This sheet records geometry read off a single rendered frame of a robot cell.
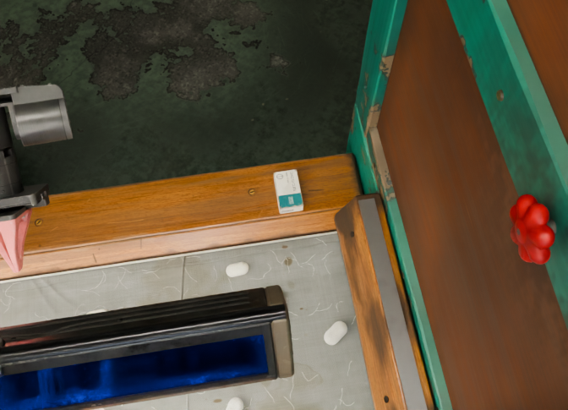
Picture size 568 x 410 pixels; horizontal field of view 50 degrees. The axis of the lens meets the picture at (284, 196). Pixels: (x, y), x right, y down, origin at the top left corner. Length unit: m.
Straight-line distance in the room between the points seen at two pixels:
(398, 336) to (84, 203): 0.49
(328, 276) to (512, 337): 0.41
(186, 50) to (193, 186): 1.19
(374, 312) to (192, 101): 1.30
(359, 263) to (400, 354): 0.13
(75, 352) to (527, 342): 0.34
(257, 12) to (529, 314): 1.79
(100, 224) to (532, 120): 0.67
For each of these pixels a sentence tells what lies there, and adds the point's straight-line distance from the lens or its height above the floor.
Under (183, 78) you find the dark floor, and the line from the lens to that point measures 2.01.
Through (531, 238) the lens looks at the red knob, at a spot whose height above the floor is 1.25.
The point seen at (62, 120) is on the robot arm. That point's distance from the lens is 0.78.
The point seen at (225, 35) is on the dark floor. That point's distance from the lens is 2.11.
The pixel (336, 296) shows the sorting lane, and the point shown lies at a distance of 0.89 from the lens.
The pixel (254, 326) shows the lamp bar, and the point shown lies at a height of 1.11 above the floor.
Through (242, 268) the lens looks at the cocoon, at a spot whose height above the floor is 0.76.
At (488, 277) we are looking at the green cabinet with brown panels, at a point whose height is 1.09.
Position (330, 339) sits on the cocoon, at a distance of 0.85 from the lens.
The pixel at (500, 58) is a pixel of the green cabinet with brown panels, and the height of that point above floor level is 1.26.
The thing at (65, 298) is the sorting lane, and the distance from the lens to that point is 0.94.
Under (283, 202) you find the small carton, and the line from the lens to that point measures 0.89.
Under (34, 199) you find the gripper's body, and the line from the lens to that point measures 0.78.
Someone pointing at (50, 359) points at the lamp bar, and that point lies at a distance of 0.52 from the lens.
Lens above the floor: 1.59
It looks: 64 degrees down
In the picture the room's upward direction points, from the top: straight up
